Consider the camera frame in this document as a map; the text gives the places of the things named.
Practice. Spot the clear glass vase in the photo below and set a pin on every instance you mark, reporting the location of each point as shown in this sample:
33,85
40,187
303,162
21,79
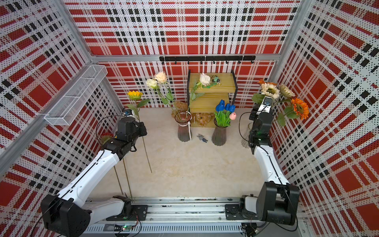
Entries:
245,137

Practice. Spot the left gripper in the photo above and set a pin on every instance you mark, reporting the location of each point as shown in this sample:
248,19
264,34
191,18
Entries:
140,126

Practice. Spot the beige daisy flower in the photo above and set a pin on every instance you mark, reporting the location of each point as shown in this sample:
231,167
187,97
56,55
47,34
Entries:
286,93
267,90

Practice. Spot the black hook rail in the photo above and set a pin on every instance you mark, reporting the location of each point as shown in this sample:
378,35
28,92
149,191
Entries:
176,59

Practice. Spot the white wire wall basket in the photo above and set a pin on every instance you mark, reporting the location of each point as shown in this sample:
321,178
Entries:
71,103

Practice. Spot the white rose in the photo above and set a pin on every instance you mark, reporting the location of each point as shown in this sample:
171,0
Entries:
204,82

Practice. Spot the dark pink ribbed vase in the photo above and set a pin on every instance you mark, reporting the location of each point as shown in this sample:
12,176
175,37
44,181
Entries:
219,136

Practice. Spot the brown teddy bear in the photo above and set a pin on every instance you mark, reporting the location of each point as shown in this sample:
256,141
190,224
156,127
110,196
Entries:
201,110

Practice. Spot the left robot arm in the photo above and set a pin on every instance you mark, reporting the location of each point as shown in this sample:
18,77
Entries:
67,213

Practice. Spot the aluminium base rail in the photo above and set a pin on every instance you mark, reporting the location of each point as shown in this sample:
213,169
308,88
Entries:
196,217

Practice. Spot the orange daisy flower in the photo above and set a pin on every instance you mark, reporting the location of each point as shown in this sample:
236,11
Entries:
261,82
295,109

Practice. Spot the cream rose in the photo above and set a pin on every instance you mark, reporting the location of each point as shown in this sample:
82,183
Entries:
161,77

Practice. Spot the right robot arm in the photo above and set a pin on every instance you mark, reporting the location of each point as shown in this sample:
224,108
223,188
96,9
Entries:
278,200

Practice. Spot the wooden shelf black frame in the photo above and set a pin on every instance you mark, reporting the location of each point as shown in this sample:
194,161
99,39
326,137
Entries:
227,91

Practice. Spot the yellow daisy flower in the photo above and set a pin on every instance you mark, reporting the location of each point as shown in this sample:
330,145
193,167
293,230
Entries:
136,102

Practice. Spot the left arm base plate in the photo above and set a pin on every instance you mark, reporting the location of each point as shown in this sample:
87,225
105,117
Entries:
138,212

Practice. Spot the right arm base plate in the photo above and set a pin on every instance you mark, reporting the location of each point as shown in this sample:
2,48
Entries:
235,212

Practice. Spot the small grey toy figure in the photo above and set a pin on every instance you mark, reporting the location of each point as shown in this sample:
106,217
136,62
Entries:
202,138

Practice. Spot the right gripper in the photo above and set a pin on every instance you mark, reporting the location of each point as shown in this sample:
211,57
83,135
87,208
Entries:
253,114

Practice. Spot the green toy with lanyard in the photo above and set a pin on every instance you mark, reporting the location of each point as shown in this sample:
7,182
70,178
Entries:
214,81

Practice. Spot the pink glass vase with ribbon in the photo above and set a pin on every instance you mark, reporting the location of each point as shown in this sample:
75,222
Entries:
184,127

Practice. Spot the circuit board on rail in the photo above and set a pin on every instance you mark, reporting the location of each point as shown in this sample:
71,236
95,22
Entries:
123,228

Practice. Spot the pink tulip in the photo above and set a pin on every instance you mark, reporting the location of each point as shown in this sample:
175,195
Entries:
233,116

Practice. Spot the pale green rose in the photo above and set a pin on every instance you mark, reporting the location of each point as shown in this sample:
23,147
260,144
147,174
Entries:
152,84

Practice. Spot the red daisy flower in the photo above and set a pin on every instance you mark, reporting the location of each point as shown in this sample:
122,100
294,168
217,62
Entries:
105,137

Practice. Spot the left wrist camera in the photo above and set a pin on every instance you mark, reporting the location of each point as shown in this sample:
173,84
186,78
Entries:
128,113

